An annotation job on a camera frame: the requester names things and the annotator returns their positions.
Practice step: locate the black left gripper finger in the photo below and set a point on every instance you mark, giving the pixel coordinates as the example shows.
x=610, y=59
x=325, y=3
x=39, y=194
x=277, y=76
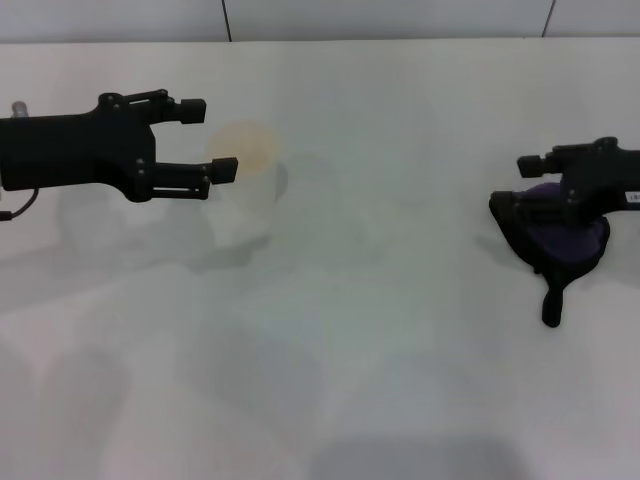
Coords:
x=224, y=171
x=192, y=111

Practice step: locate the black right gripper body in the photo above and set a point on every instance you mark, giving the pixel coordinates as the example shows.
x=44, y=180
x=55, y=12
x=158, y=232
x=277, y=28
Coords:
x=605, y=180

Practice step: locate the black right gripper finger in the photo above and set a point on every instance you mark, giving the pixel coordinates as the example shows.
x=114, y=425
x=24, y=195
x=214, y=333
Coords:
x=535, y=209
x=535, y=166

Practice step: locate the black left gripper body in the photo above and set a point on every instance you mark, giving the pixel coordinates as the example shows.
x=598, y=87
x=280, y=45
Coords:
x=75, y=150

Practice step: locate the white paper cup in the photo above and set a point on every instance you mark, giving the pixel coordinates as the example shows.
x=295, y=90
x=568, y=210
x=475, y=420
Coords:
x=255, y=145

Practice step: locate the purple rag with black trim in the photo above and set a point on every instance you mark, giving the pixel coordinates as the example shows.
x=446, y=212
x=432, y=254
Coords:
x=565, y=245

